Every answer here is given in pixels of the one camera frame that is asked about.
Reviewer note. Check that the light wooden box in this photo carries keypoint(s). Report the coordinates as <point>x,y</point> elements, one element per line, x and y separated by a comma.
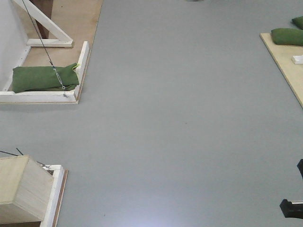
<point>25,189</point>

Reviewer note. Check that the black robot part upper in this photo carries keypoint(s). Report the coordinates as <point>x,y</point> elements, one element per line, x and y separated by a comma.
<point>300,167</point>

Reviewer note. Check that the white edge rail near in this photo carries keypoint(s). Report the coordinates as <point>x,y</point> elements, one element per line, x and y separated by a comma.
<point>81,68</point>

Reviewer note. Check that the green sandbag with cord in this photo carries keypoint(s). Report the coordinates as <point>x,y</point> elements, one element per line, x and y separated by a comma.
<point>44,78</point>

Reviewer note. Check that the green sandbag right front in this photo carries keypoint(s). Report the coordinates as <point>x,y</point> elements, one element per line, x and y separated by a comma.
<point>287,36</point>

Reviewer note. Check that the green sandbag right rear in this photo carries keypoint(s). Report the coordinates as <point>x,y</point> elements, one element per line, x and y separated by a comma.
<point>298,21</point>

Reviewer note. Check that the steel guy wire turnbuckle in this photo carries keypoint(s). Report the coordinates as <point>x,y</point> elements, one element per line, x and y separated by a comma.
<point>43,45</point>

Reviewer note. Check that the white panel wall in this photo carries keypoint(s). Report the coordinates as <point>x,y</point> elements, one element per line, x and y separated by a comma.
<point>13,47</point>

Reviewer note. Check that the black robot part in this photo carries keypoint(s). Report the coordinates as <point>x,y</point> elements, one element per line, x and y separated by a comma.
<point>292,209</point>
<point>300,167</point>

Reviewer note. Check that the white block right platform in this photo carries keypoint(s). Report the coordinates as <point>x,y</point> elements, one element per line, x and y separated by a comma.
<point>297,59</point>

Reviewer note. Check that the white front rail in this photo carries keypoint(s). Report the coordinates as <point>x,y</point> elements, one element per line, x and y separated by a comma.
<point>38,97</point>

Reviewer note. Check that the plywood platform right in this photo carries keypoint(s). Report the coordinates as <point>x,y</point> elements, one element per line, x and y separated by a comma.
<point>282,55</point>

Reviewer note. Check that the plywood door base platform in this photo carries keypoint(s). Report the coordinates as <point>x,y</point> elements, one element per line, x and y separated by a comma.
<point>77,18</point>

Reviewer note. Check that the white diagonal brace near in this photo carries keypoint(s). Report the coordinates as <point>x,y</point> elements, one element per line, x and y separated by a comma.
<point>62,39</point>

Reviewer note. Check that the black robot part lower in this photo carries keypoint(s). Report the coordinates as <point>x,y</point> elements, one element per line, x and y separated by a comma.
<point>292,209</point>

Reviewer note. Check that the white rail lower platform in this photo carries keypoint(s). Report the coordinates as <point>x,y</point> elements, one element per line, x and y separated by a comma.
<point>52,206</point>

